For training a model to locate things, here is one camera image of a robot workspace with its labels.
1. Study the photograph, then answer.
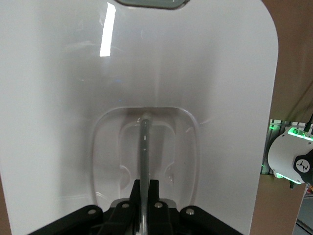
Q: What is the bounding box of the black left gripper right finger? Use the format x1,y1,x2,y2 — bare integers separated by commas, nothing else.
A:
146,180,245,235

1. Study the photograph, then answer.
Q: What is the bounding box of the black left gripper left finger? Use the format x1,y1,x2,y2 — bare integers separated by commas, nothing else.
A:
29,180,142,235

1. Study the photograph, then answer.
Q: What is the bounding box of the white lid with grey clips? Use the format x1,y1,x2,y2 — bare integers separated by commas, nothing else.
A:
0,0,279,235

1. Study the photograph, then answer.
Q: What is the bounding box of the short black cable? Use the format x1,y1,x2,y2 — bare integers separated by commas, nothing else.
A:
303,114,313,135

